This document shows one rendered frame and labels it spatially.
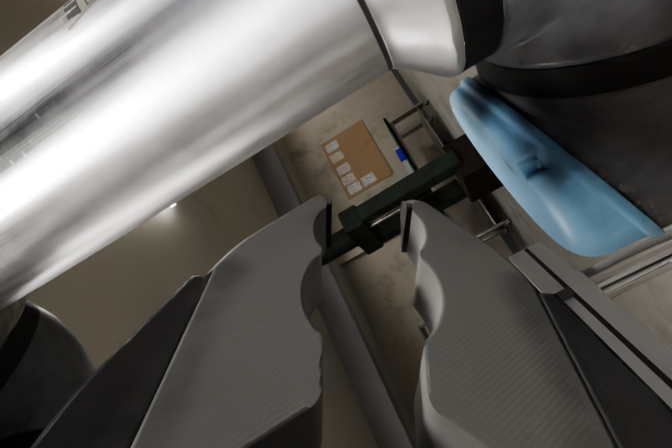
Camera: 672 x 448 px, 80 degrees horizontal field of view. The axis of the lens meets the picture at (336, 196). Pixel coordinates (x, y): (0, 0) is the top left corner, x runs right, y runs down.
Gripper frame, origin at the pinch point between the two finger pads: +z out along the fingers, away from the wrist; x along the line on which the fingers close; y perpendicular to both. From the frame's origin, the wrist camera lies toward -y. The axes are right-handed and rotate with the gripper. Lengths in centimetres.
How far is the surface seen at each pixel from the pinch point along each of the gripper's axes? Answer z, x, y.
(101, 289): 174, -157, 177
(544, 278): 65, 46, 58
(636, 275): 61, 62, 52
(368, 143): 802, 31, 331
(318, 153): 819, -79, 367
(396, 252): 627, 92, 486
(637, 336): 41, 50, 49
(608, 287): 60, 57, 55
